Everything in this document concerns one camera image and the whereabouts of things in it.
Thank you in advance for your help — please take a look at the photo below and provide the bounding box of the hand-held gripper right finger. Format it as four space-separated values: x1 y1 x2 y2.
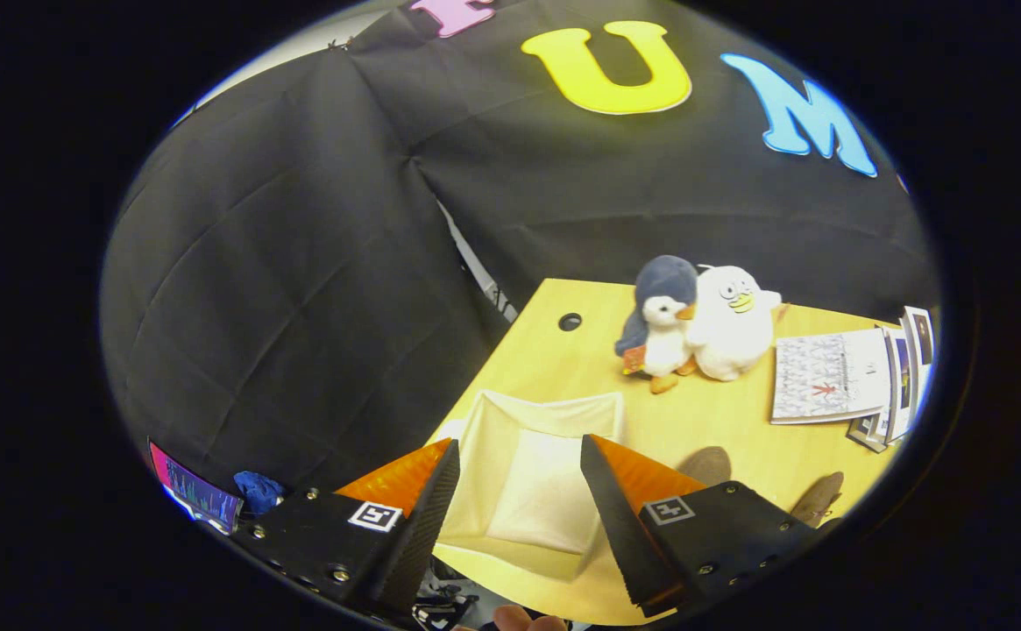
580 434 826 619

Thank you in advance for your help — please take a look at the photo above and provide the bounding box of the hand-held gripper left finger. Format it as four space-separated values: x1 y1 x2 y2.
234 438 461 619

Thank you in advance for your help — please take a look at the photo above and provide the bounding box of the beige fabric storage box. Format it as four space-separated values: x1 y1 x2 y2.
429 390 627 581

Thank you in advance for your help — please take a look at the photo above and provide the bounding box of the blue cloth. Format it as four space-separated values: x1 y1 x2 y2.
234 471 287 518

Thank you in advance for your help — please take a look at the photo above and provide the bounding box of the blue white plush penguin toy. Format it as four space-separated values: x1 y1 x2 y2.
613 255 701 395

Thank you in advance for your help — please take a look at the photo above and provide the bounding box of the computer monitor screen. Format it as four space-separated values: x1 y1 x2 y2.
149 440 245 536

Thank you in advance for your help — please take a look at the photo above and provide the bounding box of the white plush duck toy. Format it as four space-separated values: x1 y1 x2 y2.
684 265 783 383

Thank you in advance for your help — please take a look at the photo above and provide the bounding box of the grey leaflet under brochures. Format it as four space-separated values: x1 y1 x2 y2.
847 412 893 455

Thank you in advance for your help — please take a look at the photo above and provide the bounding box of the white brochure blue photo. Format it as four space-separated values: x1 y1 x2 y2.
881 327 916 441

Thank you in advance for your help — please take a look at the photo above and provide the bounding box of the black backdrop cloth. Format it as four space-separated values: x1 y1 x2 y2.
100 0 940 520

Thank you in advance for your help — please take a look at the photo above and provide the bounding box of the white brochure dark photo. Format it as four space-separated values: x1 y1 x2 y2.
900 305 937 415

